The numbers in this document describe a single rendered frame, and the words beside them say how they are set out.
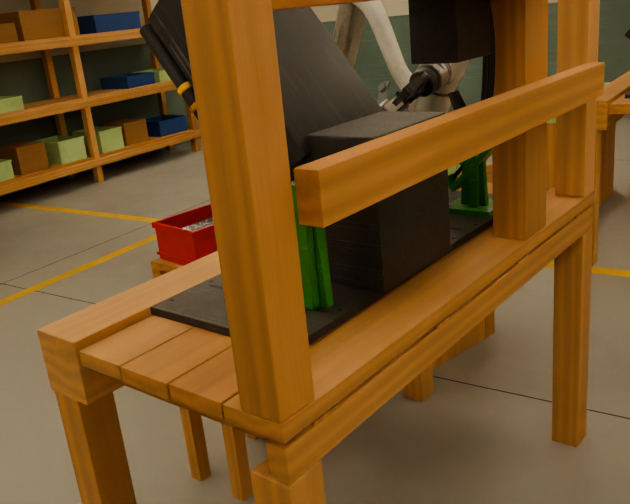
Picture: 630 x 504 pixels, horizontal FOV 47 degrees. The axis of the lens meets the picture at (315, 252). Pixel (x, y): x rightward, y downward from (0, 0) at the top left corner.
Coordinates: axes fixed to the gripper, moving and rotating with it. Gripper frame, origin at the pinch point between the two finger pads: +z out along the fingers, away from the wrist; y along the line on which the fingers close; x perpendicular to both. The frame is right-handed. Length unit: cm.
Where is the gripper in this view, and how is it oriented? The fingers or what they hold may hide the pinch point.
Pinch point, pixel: (389, 110)
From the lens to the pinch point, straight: 192.6
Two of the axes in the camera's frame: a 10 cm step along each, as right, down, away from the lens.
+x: 7.4, 6.7, -0.9
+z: -5.7, 5.5, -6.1
